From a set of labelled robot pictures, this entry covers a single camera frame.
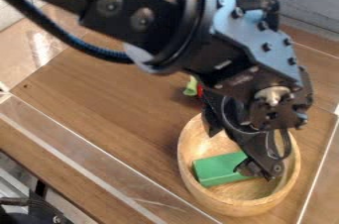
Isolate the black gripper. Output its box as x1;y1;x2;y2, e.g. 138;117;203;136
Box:
200;88;295;181

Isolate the green rectangular block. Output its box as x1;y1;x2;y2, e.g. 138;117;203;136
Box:
192;152;251;187

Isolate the brown wooden bowl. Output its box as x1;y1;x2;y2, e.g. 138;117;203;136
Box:
177;115;300;217

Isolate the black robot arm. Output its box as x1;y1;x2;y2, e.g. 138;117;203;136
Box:
5;0;313;179

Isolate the red plush strawberry toy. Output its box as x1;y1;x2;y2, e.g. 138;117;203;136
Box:
182;76;203;98

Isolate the clear acrylic front wall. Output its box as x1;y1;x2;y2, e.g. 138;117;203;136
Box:
0;93;221;224

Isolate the black cable at corner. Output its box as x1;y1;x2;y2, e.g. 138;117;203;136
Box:
0;196;64;224

